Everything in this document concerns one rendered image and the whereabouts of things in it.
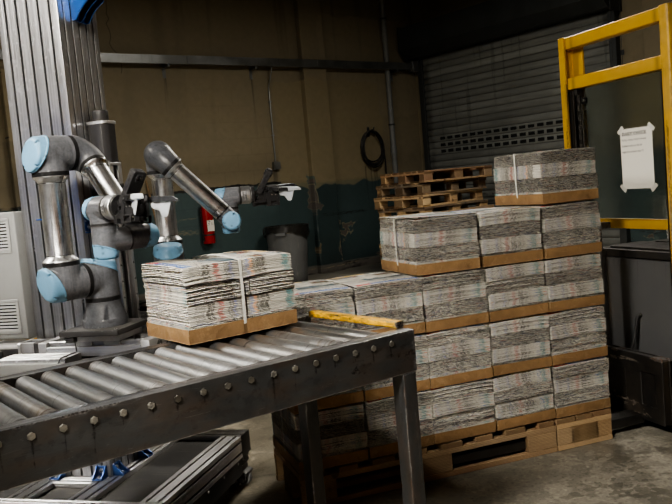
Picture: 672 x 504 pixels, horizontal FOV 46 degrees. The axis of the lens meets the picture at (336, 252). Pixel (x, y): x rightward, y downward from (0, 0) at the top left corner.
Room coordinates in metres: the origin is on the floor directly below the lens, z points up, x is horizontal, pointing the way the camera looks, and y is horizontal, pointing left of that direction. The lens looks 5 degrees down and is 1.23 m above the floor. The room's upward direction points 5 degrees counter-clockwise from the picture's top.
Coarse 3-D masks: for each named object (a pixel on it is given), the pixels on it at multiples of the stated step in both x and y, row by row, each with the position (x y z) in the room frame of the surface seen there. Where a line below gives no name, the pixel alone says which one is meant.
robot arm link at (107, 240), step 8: (96, 224) 2.36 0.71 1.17; (104, 224) 2.36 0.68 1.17; (112, 224) 2.38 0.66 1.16; (96, 232) 2.36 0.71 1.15; (104, 232) 2.36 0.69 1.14; (112, 232) 2.37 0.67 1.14; (120, 232) 2.40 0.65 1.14; (128, 232) 2.42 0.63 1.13; (96, 240) 2.36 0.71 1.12; (104, 240) 2.36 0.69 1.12; (112, 240) 2.37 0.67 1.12; (120, 240) 2.39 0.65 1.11; (128, 240) 2.41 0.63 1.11; (96, 248) 2.36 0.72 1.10; (104, 248) 2.36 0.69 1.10; (112, 248) 2.37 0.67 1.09; (120, 248) 2.40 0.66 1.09; (128, 248) 2.43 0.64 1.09; (96, 256) 2.36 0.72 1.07; (104, 256) 2.36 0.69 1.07; (112, 256) 2.37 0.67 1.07
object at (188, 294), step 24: (144, 264) 2.41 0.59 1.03; (168, 264) 2.33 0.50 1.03; (192, 264) 2.28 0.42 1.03; (216, 264) 2.27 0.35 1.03; (168, 288) 2.29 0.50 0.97; (192, 288) 2.23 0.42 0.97; (216, 288) 2.27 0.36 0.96; (168, 312) 2.32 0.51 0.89; (192, 312) 2.22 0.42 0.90; (216, 312) 2.27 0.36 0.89
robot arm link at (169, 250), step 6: (156, 246) 3.12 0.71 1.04; (162, 246) 3.11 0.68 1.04; (168, 246) 3.11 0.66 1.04; (174, 246) 3.11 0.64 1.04; (180, 246) 3.13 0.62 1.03; (156, 252) 3.10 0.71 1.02; (162, 252) 3.09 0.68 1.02; (168, 252) 3.09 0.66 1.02; (174, 252) 3.10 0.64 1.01; (180, 252) 3.12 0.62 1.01; (156, 258) 3.10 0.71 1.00; (162, 258) 3.09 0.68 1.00; (168, 258) 3.09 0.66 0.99; (174, 258) 3.09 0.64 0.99; (180, 258) 3.12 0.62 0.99
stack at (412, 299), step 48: (336, 288) 3.01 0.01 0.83; (384, 288) 3.05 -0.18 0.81; (432, 288) 3.12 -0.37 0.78; (480, 288) 3.20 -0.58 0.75; (528, 288) 3.27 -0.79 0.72; (432, 336) 3.11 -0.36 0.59; (480, 336) 3.18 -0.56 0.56; (528, 336) 3.26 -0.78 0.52; (384, 384) 3.04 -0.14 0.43; (480, 384) 3.18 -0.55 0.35; (528, 384) 3.25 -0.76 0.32; (288, 432) 3.01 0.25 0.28; (336, 432) 2.97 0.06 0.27; (384, 432) 3.03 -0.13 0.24; (432, 432) 3.11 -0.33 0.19; (528, 432) 3.25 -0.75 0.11; (288, 480) 3.07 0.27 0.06; (336, 480) 3.13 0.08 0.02; (432, 480) 3.09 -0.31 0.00
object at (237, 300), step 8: (232, 264) 2.31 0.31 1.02; (232, 272) 2.30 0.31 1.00; (248, 272) 2.34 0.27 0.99; (232, 280) 2.31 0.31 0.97; (248, 280) 2.34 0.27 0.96; (240, 288) 2.32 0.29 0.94; (248, 288) 2.33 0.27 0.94; (240, 296) 2.32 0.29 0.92; (248, 296) 2.34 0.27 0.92; (240, 304) 2.32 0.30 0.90; (248, 304) 2.33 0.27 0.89; (240, 312) 2.32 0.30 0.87; (248, 312) 2.33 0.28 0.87
